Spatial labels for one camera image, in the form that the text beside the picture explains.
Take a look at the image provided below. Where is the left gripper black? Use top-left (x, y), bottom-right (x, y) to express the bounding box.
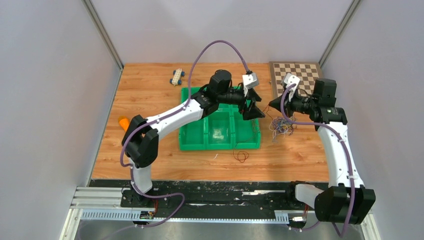
top-left (217, 85), bottom-right (265, 121)

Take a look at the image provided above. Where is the red wire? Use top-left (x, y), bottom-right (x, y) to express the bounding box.
top-left (231, 104), bottom-right (271, 164)

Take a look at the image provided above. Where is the multicolour cable bundle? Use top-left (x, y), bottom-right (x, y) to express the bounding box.
top-left (268, 115), bottom-right (297, 143)

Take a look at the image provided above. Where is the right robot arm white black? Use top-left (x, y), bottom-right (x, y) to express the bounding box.
top-left (269, 75), bottom-right (376, 225)

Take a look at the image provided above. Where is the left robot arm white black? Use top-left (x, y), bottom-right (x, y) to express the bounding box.
top-left (120, 69), bottom-right (265, 207)

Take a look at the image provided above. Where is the green six-compartment tray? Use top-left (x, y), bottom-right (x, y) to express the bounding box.
top-left (178, 104), bottom-right (261, 151)

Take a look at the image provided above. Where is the wooden chessboard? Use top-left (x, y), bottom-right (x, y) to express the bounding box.
top-left (268, 60), bottom-right (324, 99)

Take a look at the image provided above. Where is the white blue toy car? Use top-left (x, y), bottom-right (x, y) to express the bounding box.
top-left (169, 68), bottom-right (185, 86)

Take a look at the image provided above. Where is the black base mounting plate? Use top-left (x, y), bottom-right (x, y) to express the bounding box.
top-left (89, 179), bottom-right (306, 220)

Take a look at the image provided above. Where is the orange plastic carrot toy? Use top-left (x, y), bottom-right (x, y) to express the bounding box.
top-left (118, 116), bottom-right (130, 132)

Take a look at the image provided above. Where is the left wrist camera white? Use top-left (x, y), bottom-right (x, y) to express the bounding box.
top-left (242, 72), bottom-right (259, 90)

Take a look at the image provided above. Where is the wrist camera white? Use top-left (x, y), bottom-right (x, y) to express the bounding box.
top-left (282, 73), bottom-right (301, 102)
top-left (242, 72), bottom-right (259, 90)

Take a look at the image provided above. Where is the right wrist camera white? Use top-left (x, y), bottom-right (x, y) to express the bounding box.
top-left (282, 73), bottom-right (301, 102)

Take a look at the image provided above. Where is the slotted grey cable duct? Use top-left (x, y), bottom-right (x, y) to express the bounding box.
top-left (79, 208), bottom-right (290, 224)

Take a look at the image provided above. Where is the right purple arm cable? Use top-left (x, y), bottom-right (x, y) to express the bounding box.
top-left (279, 82), bottom-right (357, 239)

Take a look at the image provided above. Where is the aluminium frame rail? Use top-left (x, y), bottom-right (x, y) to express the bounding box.
top-left (70, 187), bottom-right (122, 209)

